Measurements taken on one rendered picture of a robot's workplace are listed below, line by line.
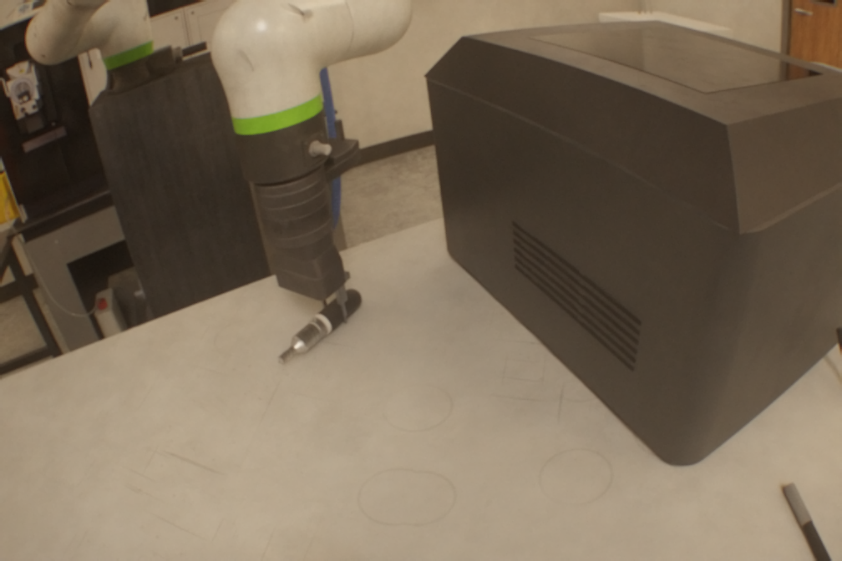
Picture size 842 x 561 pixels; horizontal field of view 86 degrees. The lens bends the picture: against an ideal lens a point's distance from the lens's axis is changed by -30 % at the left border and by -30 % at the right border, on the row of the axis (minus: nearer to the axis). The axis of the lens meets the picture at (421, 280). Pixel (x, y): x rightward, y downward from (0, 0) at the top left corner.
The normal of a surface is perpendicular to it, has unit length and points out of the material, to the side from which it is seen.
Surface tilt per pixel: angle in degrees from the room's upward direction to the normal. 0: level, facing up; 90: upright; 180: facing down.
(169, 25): 90
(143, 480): 0
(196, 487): 0
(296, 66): 102
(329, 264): 70
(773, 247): 90
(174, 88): 90
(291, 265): 87
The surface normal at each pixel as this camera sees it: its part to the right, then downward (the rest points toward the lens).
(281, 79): 0.46, 0.57
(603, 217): -0.90, 0.32
